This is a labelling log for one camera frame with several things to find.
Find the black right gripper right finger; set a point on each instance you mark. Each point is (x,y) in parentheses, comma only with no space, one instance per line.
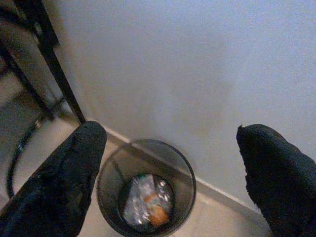
(284,185)

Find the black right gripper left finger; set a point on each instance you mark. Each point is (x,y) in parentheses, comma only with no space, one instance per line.
(56,192)

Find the black mesh waste bin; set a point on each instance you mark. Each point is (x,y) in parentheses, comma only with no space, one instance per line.
(106,187)

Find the crumpled clear snack wrapper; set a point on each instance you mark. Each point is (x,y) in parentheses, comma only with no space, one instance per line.
(145,197)

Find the black metal rack frame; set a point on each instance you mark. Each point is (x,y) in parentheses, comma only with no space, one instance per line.
(61,74)

